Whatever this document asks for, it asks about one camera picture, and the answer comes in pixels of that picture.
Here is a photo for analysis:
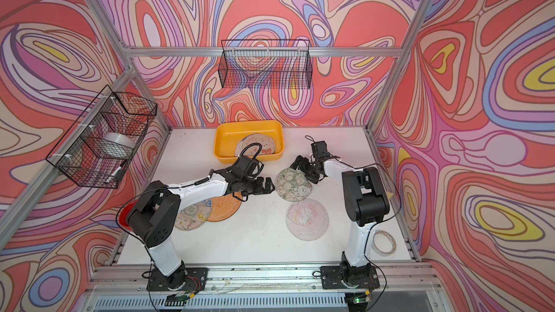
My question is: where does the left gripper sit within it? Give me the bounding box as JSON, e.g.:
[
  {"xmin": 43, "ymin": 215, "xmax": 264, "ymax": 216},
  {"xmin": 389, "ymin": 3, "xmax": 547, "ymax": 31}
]
[{"xmin": 240, "ymin": 176, "xmax": 277, "ymax": 197}]

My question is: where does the green line-art coaster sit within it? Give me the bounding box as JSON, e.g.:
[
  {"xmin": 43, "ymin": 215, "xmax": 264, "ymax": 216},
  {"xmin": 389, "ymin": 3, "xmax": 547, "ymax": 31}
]
[{"xmin": 275, "ymin": 168, "xmax": 312, "ymax": 202}]

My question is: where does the orange round coaster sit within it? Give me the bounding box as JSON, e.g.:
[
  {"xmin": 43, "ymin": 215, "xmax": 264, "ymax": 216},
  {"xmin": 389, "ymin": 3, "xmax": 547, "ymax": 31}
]
[{"xmin": 207, "ymin": 194, "xmax": 242, "ymax": 222}]

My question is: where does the yellow plastic storage box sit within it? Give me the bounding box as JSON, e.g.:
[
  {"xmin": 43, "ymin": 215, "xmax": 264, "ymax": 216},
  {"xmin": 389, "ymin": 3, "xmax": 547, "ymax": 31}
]
[{"xmin": 213, "ymin": 120, "xmax": 285, "ymax": 164}]

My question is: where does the pale pink cloud coaster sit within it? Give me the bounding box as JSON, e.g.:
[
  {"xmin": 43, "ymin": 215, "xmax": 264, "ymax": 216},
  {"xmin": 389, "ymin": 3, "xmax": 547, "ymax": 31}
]
[{"xmin": 286, "ymin": 198, "xmax": 330, "ymax": 241}]

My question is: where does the cream blue doodle coaster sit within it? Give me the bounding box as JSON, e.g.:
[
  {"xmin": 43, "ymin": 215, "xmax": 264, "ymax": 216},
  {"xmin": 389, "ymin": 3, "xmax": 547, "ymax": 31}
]
[{"xmin": 174, "ymin": 199, "xmax": 212, "ymax": 231}]

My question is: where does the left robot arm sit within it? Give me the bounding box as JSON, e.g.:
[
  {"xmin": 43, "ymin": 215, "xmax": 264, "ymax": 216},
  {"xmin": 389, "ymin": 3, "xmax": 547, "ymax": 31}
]
[{"xmin": 127, "ymin": 142, "xmax": 275, "ymax": 283}]

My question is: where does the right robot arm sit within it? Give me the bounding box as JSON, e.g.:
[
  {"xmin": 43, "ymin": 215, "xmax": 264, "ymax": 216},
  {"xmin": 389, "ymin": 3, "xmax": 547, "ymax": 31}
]
[{"xmin": 291, "ymin": 141, "xmax": 390, "ymax": 268}]

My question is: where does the white tape roll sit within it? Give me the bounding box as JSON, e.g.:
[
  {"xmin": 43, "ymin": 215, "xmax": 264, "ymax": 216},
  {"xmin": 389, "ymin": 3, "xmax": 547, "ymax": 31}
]
[{"xmin": 372, "ymin": 231, "xmax": 397, "ymax": 256}]

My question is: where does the marker pen in basket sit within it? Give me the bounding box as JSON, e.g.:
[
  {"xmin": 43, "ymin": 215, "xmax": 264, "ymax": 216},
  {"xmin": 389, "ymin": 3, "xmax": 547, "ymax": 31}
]
[{"xmin": 106, "ymin": 166, "xmax": 125, "ymax": 186}]

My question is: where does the red plastic cup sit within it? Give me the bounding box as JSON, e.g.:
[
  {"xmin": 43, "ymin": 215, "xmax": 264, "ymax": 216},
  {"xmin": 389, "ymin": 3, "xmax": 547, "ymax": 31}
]
[{"xmin": 117, "ymin": 201, "xmax": 137, "ymax": 231}]

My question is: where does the silver tape roll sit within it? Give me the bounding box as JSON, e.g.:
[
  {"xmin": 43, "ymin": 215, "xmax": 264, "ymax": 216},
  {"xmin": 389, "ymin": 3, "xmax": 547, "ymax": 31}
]
[{"xmin": 100, "ymin": 132, "xmax": 135, "ymax": 160}]

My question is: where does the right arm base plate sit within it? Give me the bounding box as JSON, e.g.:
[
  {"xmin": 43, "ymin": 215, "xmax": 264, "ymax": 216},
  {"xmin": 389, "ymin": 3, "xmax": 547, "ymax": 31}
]
[{"xmin": 319, "ymin": 263, "xmax": 380, "ymax": 291}]

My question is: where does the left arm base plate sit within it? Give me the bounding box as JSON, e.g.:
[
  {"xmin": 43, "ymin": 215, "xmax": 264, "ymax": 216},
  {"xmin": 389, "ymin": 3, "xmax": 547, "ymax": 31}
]
[{"xmin": 142, "ymin": 267, "xmax": 208, "ymax": 293}]

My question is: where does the back wall wire basket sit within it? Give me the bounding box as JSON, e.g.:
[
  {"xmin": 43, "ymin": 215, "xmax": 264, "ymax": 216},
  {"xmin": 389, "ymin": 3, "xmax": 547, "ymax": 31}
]
[{"xmin": 218, "ymin": 38, "xmax": 313, "ymax": 90}]

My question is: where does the wall wire basket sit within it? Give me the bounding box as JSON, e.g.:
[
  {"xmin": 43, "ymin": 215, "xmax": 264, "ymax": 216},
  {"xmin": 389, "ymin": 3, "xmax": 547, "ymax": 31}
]
[
  {"xmin": 218, "ymin": 38, "xmax": 313, "ymax": 90},
  {"xmin": 46, "ymin": 86, "xmax": 158, "ymax": 189}
]

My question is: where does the left wall wire basket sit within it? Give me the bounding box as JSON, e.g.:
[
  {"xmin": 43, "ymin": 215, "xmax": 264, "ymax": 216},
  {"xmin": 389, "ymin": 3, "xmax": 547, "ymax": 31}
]
[{"xmin": 46, "ymin": 86, "xmax": 158, "ymax": 189}]

